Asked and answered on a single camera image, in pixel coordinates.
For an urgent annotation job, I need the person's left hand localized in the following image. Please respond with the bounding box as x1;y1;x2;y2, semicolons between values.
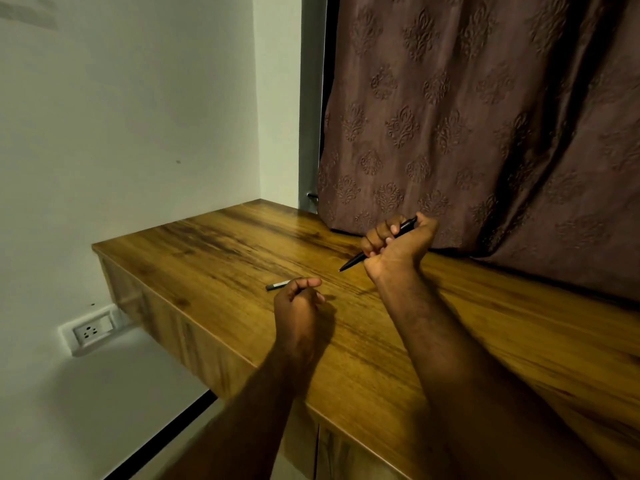
273;278;326;364

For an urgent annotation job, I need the person's left forearm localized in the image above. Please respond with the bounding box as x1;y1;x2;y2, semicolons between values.
159;345;313;480

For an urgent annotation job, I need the white wall socket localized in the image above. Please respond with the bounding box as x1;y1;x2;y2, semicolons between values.
58;304;123;357

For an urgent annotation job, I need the wooden cabinet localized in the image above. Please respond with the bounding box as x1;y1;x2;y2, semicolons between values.
92;199;640;480

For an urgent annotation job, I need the grey window frame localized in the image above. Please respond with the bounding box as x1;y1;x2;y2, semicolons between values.
298;0;341;214

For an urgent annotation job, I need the brown patterned curtain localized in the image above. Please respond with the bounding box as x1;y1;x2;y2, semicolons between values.
317;0;640;303

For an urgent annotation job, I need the black pen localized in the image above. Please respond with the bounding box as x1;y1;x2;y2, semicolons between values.
338;216;418;273

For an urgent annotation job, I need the person's right forearm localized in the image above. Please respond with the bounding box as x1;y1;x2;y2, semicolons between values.
372;265;616;480

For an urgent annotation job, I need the person's right hand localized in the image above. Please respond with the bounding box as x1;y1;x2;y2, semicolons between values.
360;212;440;284

